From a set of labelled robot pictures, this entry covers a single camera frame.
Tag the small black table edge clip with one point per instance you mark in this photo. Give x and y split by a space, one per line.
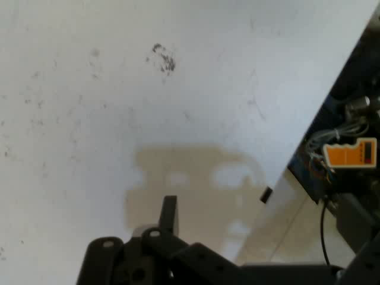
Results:
266 195

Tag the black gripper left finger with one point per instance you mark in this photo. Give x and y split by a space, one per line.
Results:
148 261

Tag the silver metal cylinder connector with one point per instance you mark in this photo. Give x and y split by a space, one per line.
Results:
357 103

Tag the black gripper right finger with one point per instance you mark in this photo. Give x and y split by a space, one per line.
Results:
353 219

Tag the orange and white tester device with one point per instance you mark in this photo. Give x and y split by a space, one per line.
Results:
341 155

